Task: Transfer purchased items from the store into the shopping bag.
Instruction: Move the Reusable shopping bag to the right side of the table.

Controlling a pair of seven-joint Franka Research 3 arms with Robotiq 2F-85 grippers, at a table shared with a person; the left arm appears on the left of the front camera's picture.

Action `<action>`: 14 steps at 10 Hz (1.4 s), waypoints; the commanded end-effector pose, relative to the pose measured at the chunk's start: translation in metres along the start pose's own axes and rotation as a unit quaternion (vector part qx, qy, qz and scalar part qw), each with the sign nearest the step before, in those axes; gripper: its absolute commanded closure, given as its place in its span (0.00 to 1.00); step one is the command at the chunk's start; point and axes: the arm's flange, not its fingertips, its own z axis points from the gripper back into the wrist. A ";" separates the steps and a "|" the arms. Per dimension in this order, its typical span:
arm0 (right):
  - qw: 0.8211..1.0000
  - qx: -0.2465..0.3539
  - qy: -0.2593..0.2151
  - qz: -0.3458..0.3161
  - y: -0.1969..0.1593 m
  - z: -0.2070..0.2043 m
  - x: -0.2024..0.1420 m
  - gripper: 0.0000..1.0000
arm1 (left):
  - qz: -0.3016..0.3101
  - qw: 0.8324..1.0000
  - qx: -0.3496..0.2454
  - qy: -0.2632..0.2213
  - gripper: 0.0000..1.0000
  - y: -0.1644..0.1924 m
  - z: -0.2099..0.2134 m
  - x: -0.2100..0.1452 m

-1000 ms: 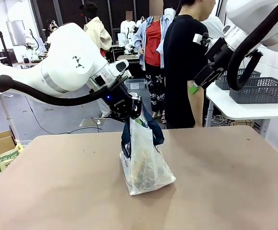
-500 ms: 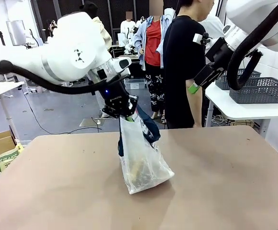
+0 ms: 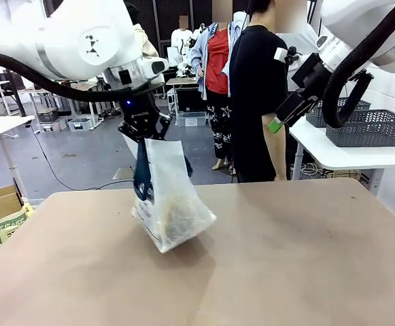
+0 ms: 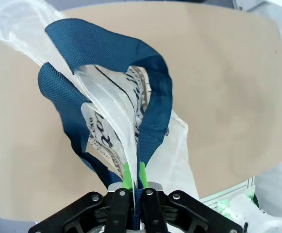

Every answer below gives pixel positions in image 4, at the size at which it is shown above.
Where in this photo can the white sack with green print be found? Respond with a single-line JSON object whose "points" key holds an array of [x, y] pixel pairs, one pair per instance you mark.
{"points": [[237, 204]]}

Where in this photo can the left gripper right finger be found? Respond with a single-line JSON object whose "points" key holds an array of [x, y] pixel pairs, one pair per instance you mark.
{"points": [[153, 208]]}

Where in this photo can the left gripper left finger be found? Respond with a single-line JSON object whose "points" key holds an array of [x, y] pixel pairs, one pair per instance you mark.
{"points": [[116, 208]]}

